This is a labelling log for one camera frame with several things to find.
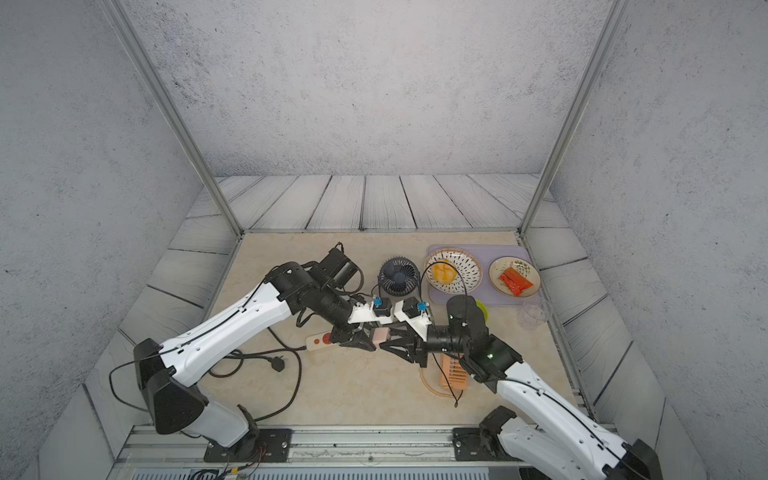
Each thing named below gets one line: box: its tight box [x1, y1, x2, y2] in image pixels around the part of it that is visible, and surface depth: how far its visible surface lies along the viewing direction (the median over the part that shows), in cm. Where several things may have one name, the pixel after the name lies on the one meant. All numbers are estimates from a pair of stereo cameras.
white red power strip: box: [306, 331, 334, 351], surface depth 91 cm
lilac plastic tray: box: [427, 244, 543, 305], surface depth 107 cm
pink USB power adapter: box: [372, 327, 391, 349], surface depth 67 cm
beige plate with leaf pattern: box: [488, 256, 541, 298], surface depth 106 cm
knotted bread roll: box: [432, 258, 457, 285], surface depth 105 cm
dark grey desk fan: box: [378, 256, 421, 296], surface depth 99 cm
